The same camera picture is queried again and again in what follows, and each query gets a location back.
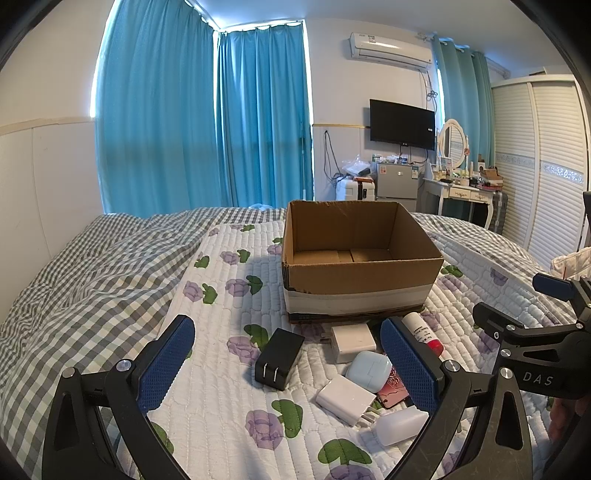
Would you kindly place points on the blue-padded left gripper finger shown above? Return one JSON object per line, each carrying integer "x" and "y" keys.
{"x": 498, "y": 444}
{"x": 77, "y": 445}

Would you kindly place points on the red patterned card case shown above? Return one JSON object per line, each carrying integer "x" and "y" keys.
{"x": 393, "y": 392}

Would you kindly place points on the grey checked bed sheet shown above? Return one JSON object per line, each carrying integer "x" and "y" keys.
{"x": 106, "y": 295}

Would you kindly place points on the blue curtain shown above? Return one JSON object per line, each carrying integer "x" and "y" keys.
{"x": 263, "y": 120}
{"x": 154, "y": 111}

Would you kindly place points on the right teal curtain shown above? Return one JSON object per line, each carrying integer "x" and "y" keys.
{"x": 467, "y": 95}

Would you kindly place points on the white louvered wardrobe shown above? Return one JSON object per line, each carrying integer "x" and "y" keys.
{"x": 542, "y": 150}

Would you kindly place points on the black wall television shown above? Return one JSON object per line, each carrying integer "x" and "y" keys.
{"x": 402, "y": 124}

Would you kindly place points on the white air conditioner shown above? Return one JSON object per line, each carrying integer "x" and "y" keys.
{"x": 383, "y": 50}

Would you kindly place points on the white oval vanity mirror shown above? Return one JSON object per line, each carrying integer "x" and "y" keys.
{"x": 453, "y": 146}

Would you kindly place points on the middle blue curtain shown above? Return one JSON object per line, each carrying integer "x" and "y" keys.
{"x": 263, "y": 120}

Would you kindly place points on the white dressing table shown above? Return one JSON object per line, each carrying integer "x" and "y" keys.
{"x": 444, "y": 191}

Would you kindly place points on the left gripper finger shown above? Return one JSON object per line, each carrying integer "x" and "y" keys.
{"x": 498, "y": 325}
{"x": 554, "y": 287}

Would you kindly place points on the white tube red cap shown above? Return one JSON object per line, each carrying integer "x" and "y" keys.
{"x": 422, "y": 332}

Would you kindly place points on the white plastic bottle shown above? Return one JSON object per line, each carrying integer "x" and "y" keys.
{"x": 400, "y": 426}

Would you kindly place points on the white plug charger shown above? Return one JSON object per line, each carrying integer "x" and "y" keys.
{"x": 345, "y": 399}

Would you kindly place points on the black power adapter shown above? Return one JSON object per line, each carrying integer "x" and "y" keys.
{"x": 276, "y": 363}

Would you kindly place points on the left blue curtain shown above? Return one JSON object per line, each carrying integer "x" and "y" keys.
{"x": 154, "y": 111}

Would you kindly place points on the brown cardboard box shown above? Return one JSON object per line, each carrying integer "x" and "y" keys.
{"x": 349, "y": 260}

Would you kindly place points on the light blue earbuds case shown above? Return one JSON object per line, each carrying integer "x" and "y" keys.
{"x": 370, "y": 370}

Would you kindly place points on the white square charger block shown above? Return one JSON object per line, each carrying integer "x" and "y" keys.
{"x": 349, "y": 340}

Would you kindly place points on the small silver fridge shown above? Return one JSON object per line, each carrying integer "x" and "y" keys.
{"x": 398, "y": 183}

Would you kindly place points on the person's hand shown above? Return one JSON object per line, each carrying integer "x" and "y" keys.
{"x": 561, "y": 414}

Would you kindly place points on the white suitcase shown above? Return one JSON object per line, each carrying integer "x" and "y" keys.
{"x": 352, "y": 189}

